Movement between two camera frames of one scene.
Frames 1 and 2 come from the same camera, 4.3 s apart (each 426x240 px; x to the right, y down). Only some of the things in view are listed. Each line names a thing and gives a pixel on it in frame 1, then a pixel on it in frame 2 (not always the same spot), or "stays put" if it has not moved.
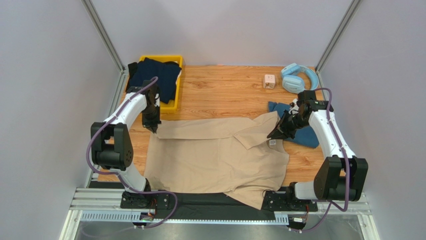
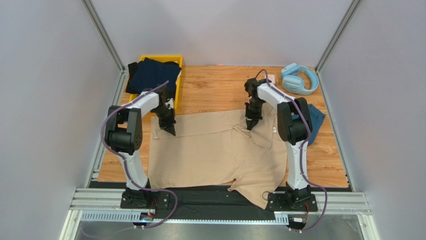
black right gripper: (285, 125) -> (252, 117)
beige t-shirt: (205, 156) stays put
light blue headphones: (292, 81) stays put
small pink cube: (269, 81) stays put
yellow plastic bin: (172, 106) stays put
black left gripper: (152, 125) -> (169, 125)
